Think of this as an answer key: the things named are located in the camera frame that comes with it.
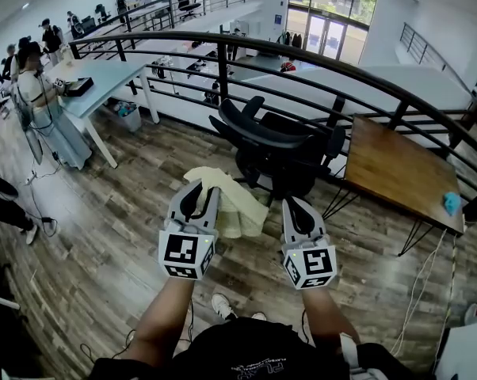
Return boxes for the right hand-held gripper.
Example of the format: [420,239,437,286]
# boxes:
[280,195,339,291]

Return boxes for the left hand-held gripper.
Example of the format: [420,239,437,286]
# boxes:
[157,178,221,281]

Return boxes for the pale yellow clothes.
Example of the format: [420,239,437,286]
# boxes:
[182,165,270,239]

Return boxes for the black office chair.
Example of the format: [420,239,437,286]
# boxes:
[208,95,346,209]

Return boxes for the person's left forearm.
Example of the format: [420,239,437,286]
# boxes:
[130,277,196,366]

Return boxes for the person's right forearm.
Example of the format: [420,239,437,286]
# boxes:
[300,287,361,350]

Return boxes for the black desk chair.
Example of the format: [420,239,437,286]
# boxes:
[174,0,203,22]
[94,2,113,23]

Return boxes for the person's left white shoe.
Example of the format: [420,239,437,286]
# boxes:
[211,292,239,321]

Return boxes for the grey bin with bottles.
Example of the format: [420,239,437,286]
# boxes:
[111,101,143,133]

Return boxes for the brown wooden table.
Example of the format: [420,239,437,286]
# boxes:
[321,112,467,257]

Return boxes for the person's black shirt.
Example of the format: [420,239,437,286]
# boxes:
[90,317,418,380]

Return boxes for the black curved metal railing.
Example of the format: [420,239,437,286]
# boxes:
[68,31,477,223]

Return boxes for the blue cloth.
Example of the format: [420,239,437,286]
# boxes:
[442,191,463,217]

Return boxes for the white table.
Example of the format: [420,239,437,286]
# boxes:
[44,59,161,169]

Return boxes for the black box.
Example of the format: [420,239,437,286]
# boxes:
[63,77,95,98]

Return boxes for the dark coats on rack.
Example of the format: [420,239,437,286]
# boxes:
[280,31,303,50]

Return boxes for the glass double door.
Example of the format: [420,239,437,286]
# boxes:
[304,13,349,61]

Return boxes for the black straight balcony railing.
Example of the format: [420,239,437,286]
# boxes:
[70,0,261,61]

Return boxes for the white cabinet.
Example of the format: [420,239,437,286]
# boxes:
[434,325,477,380]

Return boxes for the white metal bar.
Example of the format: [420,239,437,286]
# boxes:
[0,291,21,311]

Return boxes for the black short balcony railing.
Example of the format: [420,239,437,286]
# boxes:
[399,21,473,93]

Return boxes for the thin black cable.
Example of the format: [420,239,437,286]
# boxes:
[185,298,195,342]

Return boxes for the white floor cable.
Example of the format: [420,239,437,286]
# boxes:
[389,229,448,356]

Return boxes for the white shoulder strap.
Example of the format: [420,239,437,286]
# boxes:
[338,332,376,380]

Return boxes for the yellow floor cable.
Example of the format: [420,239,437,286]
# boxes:
[439,234,458,366]

